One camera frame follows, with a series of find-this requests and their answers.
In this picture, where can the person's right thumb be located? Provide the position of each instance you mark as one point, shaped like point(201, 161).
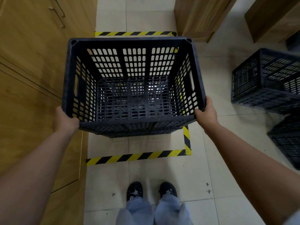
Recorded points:
point(199, 113)

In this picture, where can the black perforated plastic crate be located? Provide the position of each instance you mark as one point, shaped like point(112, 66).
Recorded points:
point(131, 127)
point(264, 81)
point(287, 142)

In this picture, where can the light blue jeans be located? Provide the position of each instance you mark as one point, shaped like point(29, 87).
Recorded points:
point(140, 212)

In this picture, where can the person's right hand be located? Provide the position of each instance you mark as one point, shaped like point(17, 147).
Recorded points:
point(208, 119)

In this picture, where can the person's right black shoe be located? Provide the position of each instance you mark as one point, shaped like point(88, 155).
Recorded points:
point(167, 189)

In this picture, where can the person's left hand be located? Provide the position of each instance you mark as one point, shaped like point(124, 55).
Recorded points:
point(64, 123)

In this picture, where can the yellow black hazard tape strip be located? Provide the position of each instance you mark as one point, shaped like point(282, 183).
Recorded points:
point(131, 157)
point(136, 33)
point(187, 142)

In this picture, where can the person's left forearm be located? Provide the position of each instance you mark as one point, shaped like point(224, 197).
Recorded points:
point(35, 175)

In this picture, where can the person's black shoe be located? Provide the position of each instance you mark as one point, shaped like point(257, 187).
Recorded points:
point(134, 190)
point(167, 189)

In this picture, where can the person's left black shoe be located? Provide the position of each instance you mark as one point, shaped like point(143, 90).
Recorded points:
point(134, 190)

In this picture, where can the person's right forearm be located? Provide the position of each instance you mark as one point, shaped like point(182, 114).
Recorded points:
point(248, 171)

